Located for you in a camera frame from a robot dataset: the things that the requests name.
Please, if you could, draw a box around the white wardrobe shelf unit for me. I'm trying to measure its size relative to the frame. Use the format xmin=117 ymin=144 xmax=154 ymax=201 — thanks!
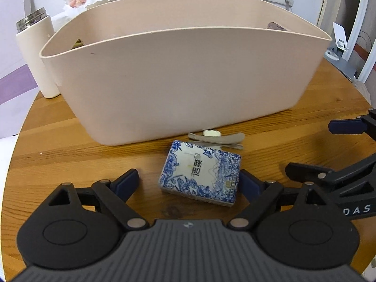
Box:
xmin=317 ymin=0 xmax=375 ymax=83

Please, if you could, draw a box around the blue white tissue pack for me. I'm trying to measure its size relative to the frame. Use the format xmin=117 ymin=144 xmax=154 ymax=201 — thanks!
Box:
xmin=159 ymin=140 xmax=241 ymax=206

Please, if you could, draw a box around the cream thermos bottle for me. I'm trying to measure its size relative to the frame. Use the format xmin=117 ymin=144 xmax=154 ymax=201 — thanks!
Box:
xmin=16 ymin=8 xmax=60 ymax=99

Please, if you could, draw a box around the beige plastic storage bin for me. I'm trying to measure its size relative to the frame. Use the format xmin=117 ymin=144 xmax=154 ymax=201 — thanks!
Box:
xmin=40 ymin=0 xmax=331 ymax=146

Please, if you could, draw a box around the beige grey cloth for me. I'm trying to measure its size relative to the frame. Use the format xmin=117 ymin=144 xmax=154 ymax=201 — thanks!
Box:
xmin=353 ymin=79 xmax=372 ymax=105

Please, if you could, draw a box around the white phone stand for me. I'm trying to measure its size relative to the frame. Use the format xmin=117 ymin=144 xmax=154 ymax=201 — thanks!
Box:
xmin=324 ymin=22 xmax=349 ymax=61

